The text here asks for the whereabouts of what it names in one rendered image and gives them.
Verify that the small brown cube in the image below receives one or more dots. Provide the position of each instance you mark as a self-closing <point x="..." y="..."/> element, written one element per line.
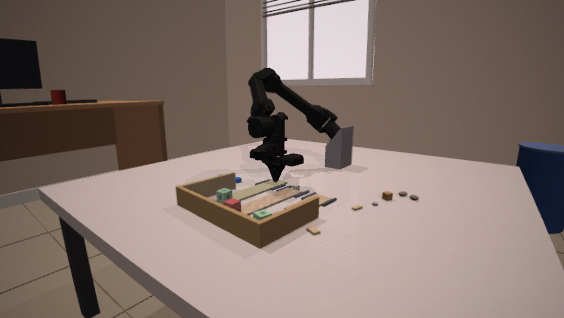
<point x="387" y="196"/>

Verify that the brown wooden open box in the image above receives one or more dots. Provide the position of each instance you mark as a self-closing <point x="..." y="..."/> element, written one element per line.
<point x="253" y="208"/>

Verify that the small tan flat block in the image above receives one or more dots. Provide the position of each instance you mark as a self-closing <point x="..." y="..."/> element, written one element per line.
<point x="314" y="230"/>

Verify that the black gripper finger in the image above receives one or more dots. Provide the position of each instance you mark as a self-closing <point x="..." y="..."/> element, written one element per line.
<point x="278" y="168"/>
<point x="271" y="168"/>

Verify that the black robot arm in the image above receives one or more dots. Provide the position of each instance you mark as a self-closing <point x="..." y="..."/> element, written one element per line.
<point x="261" y="125"/>

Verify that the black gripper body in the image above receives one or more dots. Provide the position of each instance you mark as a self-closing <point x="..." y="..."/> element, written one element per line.
<point x="288" y="160"/>

